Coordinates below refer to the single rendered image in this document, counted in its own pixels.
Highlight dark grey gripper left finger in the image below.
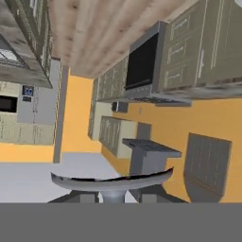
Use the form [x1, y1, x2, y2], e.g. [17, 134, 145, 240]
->
[46, 190, 100, 204]

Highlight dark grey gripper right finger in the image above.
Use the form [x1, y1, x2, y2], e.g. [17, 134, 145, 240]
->
[129, 183, 190, 204]

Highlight small grey counter appliance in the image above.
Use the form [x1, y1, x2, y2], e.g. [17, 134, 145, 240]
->
[111, 100, 130, 113]

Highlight grey extractor hood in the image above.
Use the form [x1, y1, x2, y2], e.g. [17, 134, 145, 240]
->
[122, 137, 182, 175]

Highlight cream cupboards around fridge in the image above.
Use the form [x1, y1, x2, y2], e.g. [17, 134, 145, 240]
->
[0, 80, 57, 147]

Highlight grey hob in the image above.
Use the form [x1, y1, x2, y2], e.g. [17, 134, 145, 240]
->
[131, 94, 193, 108]

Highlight grey fridge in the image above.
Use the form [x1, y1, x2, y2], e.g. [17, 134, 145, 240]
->
[16, 58, 63, 128]

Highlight olive green cupboards beside oven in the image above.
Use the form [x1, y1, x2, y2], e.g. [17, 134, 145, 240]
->
[92, 56, 130, 102]

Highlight black microwave oven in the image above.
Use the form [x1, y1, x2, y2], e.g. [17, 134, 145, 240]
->
[0, 95, 19, 114]

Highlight oven with black door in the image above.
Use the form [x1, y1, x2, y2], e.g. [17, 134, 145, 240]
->
[124, 20, 168, 95]

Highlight olive green base cupboards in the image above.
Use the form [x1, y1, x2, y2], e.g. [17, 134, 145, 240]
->
[157, 0, 242, 94]

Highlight olive green island cupboards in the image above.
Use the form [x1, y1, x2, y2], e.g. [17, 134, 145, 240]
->
[0, 0, 54, 90]

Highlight grey wall cupboard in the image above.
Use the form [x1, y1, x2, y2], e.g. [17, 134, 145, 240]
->
[183, 131, 233, 203]

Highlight olive green wall cupboards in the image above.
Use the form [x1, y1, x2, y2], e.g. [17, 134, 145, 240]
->
[98, 115, 139, 159]

